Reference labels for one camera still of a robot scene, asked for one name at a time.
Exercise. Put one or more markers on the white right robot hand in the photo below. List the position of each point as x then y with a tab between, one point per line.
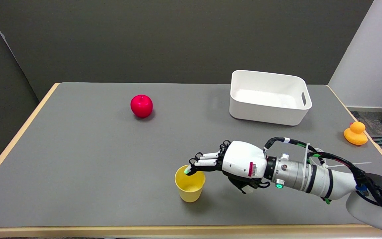
240	162

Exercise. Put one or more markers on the yellow plastic cup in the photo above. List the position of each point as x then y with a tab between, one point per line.
190	184

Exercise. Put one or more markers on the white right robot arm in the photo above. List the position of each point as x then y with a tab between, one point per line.
323	181

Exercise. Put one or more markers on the white plastic bin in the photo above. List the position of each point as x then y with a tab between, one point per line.
270	97

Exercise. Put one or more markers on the red apple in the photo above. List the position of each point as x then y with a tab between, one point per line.
141	106

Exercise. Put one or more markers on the orange rubber duck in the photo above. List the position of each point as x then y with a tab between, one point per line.
356	133

